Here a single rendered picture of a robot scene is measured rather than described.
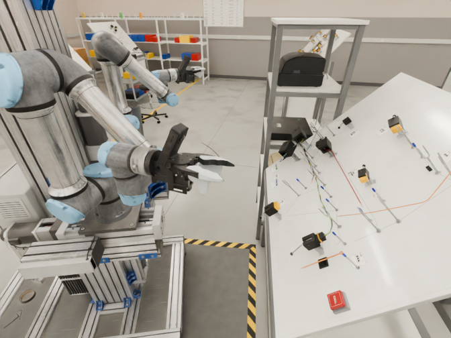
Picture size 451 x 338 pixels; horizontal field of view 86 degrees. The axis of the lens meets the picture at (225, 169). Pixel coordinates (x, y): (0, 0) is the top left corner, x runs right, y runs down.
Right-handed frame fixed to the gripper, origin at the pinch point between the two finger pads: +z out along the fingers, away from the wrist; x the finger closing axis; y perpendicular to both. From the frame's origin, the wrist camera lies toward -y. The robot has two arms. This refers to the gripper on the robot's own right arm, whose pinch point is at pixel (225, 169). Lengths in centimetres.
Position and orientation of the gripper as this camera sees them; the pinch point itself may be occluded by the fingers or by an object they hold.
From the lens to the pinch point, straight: 57.0
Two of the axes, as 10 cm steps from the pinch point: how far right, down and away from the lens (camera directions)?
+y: -0.4, 9.0, 4.4
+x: -3.2, 4.0, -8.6
